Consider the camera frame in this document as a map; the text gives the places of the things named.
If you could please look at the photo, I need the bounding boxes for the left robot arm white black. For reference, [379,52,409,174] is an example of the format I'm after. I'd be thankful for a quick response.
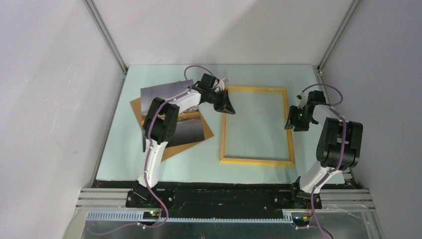
[133,73,235,208]

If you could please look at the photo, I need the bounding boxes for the grey slotted cable duct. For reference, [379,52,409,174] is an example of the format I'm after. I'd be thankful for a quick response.
[86,210,293,223]

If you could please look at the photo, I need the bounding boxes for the landscape photo print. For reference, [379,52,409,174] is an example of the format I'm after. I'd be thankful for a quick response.
[140,79,205,153]

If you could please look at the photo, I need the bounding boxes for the right controller board with wires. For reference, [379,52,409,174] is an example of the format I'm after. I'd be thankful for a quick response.
[293,203,314,227]

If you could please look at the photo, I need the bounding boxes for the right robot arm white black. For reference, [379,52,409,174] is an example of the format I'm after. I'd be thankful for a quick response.
[284,90,363,208]

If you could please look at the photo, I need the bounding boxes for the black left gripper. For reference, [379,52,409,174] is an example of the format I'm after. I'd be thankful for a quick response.
[207,89,235,115]

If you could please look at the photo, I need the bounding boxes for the left aluminium corner post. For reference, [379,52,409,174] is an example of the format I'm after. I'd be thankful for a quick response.
[83,0,128,74]

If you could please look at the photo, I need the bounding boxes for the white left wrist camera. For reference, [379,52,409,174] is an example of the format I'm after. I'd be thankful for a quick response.
[214,78,229,92]

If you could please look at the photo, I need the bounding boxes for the left controller board with wires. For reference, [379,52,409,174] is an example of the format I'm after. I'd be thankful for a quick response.
[142,200,164,219]

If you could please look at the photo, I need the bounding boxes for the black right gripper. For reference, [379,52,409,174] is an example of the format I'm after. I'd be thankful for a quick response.
[284,105,315,132]

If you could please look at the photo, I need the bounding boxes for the aluminium corner post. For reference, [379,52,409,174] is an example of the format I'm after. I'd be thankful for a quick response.
[83,0,128,74]
[317,0,361,71]

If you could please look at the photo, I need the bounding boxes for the yellow wooden picture frame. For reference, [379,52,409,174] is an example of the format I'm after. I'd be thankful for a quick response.
[220,86,295,166]

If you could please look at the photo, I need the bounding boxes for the controller board with wires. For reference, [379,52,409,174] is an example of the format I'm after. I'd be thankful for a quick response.
[293,203,314,227]
[142,200,164,219]

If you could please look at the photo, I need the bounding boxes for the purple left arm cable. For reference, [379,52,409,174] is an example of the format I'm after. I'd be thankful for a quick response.
[86,65,215,237]

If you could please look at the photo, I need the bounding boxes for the aluminium front rail frame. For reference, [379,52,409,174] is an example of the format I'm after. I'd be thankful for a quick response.
[76,188,376,212]

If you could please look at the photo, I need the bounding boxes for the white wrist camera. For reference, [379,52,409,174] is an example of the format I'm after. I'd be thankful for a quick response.
[297,92,308,109]
[214,78,229,92]

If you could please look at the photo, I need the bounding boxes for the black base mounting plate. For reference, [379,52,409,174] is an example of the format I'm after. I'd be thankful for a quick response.
[125,182,322,219]

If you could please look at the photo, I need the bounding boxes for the brown cardboard backing board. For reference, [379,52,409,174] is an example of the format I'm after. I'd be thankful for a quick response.
[129,97,215,162]

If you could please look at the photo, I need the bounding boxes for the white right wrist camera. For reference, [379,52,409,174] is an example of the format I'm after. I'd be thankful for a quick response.
[297,92,308,109]

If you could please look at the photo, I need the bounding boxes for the right aluminium corner post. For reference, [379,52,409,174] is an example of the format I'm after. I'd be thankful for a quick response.
[317,0,361,71]

